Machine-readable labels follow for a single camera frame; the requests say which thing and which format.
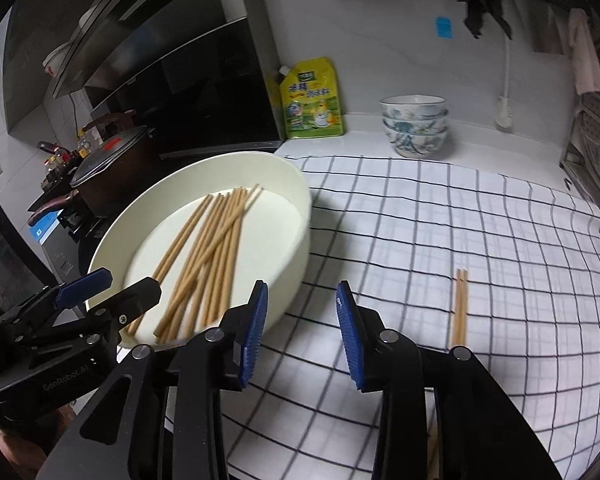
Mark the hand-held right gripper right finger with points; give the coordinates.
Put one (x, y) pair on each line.
(350, 340)

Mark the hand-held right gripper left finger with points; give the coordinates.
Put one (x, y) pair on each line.
(255, 335)

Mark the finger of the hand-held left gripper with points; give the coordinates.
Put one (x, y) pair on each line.
(82, 285)
(130, 305)

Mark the cream plastic basin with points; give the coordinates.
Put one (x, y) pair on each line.
(290, 260)

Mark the bundle of bamboo chopsticks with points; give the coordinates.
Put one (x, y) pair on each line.
(210, 255)

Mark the person's left hand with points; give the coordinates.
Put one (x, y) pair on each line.
(20, 440)

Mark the blue white appliance label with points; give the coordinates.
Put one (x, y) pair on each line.
(42, 230)

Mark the light wooden chopstick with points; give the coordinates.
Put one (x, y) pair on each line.
(456, 310)
(463, 310)

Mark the dark red cooking pot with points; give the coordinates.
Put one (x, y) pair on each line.
(110, 170)

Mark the cluster of seasoning bottles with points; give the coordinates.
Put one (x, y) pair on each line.
(55, 162)

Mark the black checked white cloth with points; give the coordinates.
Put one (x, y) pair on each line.
(430, 220)

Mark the black range hood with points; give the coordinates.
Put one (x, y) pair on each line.
(205, 85)

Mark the yellow green refill pouch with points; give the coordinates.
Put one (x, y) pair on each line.
(312, 105)

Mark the blue paper sticker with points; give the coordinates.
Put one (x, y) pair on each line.
(443, 27)

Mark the black hanging cloth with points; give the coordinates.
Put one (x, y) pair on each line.
(475, 5)

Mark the pink towel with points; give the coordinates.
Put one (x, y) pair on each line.
(585, 55)

